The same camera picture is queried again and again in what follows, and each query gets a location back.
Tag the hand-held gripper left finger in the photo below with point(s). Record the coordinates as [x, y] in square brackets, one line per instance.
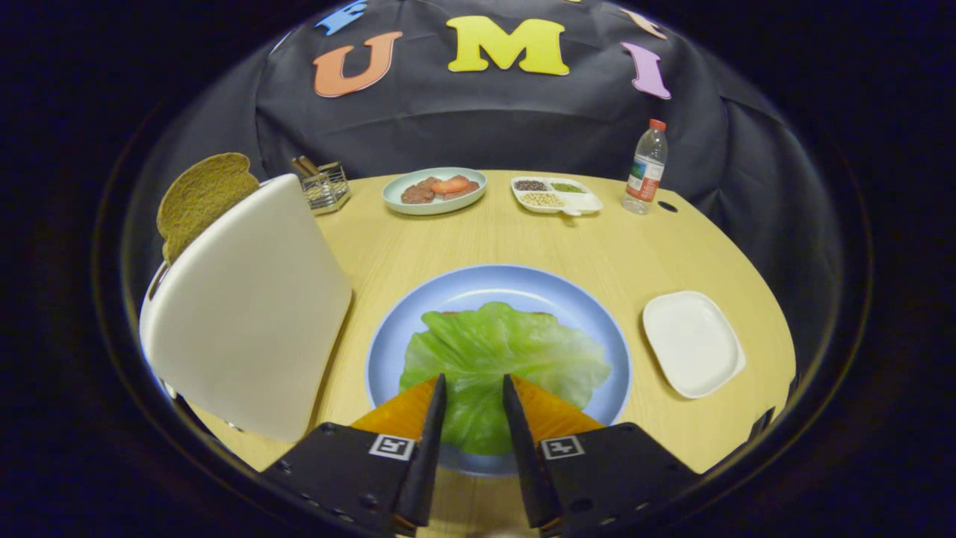
[429, 448]

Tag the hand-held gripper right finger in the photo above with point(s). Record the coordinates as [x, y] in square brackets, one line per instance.
[523, 448]

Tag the green lettuce leaf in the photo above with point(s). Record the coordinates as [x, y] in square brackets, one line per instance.
[485, 344]

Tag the brown toast slice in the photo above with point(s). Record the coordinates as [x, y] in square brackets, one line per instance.
[202, 198]

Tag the blue round plate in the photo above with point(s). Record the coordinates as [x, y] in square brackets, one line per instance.
[478, 288]

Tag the white square plate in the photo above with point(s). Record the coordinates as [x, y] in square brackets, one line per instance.
[691, 344]

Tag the white toaster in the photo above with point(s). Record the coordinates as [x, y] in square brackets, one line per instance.
[246, 314]

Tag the pale green round plate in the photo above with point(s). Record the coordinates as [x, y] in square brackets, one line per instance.
[433, 208]

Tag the pale beans pile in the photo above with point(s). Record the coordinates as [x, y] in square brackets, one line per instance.
[541, 199]

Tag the brown meat patty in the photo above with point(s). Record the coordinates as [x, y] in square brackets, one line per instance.
[467, 190]
[417, 194]

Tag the white divided dish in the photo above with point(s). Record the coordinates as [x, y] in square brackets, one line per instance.
[586, 202]

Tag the dark beans pile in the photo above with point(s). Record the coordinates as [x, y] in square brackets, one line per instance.
[531, 185]

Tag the red tomato slice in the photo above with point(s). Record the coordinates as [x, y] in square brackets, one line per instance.
[450, 184]

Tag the green beans pile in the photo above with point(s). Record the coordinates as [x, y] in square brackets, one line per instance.
[568, 187]

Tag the black table grommet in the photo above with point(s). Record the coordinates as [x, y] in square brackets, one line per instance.
[668, 207]

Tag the clear water bottle red cap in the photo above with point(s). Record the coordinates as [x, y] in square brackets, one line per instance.
[644, 172]

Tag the wooden chopstick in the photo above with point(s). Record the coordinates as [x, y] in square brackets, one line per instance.
[301, 167]
[309, 164]

